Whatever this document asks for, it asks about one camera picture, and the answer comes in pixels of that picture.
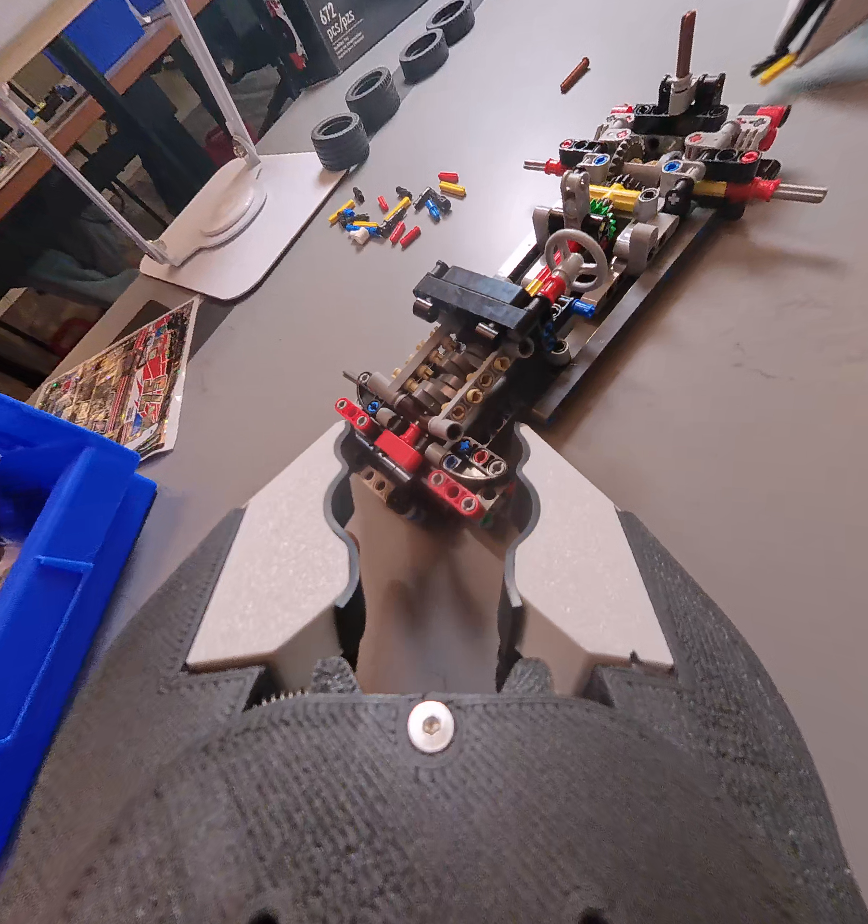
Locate white book stand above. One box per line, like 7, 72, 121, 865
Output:
0, 0, 350, 302

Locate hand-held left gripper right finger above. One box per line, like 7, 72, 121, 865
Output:
501, 424, 677, 700

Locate colourful sticker sheet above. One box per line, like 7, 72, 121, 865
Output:
28, 297, 200, 457

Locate blue plastic bin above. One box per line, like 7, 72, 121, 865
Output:
0, 381, 158, 878

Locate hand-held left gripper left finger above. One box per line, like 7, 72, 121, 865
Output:
183, 421, 363, 693

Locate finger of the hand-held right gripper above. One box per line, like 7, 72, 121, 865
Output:
772, 0, 868, 69

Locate pile of small lego pins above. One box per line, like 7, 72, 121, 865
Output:
328, 172, 467, 250

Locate lego car chassis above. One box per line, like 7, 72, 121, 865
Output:
333, 11, 828, 531

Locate black lego tire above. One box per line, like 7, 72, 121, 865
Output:
399, 29, 449, 84
345, 66, 402, 131
427, 0, 476, 43
311, 114, 370, 173

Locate black lego set box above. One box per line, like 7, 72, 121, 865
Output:
261, 0, 435, 73

